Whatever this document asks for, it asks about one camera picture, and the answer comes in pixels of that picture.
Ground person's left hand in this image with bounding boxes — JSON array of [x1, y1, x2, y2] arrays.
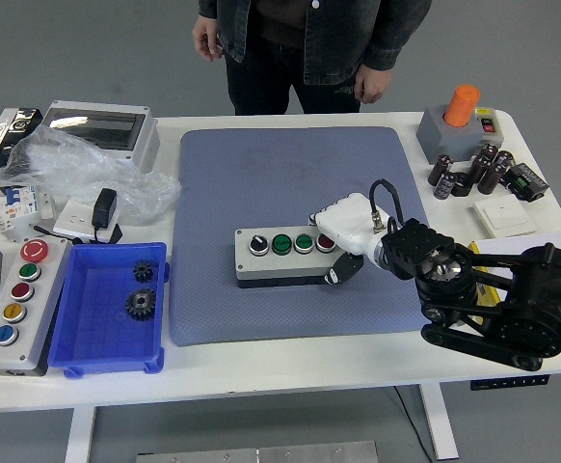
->
[[355, 67, 391, 105]]

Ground person's right hand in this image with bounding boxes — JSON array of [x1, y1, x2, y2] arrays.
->
[[192, 14, 227, 62]]

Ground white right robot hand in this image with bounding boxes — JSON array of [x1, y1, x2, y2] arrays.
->
[[307, 192, 387, 288]]

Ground grey four-button control box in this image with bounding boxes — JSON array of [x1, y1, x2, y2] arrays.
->
[[234, 225, 354, 289]]

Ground grey five-button control box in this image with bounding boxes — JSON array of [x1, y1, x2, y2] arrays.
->
[[0, 236, 72, 377]]

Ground person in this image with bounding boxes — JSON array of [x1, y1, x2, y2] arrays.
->
[[192, 0, 432, 116]]

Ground grey block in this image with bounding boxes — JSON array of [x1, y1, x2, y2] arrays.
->
[[415, 104, 487, 164]]

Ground orange cylinder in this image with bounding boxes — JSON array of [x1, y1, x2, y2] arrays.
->
[[442, 84, 481, 127]]

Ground short black cylinder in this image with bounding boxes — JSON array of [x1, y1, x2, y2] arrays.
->
[[451, 171, 474, 197]]

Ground grey distribution box clear cover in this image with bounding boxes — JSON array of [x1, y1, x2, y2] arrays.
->
[[37, 99, 161, 174]]

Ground grey-blue mat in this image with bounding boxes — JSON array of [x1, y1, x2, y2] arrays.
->
[[168, 125, 431, 347]]

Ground yellow white cardboard box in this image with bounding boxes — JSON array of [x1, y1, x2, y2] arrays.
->
[[467, 230, 561, 306]]

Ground black module green terminals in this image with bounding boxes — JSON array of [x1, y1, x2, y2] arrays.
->
[[506, 162, 550, 203]]

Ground clear plastic bag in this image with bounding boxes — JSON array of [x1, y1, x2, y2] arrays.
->
[[0, 127, 183, 226]]

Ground small black gear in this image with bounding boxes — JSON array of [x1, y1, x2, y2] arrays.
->
[[132, 260, 154, 284]]

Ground white table leg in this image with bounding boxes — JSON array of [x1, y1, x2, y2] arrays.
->
[[417, 384, 460, 460], [64, 407, 97, 463]]

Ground large black gear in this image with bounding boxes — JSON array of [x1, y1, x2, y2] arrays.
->
[[124, 287, 159, 319]]

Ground black table height controller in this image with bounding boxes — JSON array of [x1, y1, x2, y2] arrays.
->
[[470, 374, 550, 391]]

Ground grey metal plate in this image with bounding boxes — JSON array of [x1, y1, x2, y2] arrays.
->
[[135, 440, 379, 463]]

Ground white blue circuit breaker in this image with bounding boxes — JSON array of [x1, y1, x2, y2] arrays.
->
[[0, 184, 56, 242]]

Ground blue plastic bin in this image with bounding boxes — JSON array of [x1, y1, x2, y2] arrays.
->
[[47, 241, 171, 380]]

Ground white switch red black buttons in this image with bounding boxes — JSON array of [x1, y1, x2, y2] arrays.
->
[[472, 106, 505, 149]]

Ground white wall switch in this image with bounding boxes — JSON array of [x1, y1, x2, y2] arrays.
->
[[471, 195, 536, 238]]

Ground black cable under table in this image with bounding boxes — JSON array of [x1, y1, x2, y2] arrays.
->
[[393, 385, 437, 463]]

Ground black power adapter with cord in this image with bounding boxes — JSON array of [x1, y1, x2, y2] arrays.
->
[[30, 187, 123, 245]]

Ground white wall socket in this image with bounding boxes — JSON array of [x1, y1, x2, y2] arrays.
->
[[52, 198, 122, 242]]

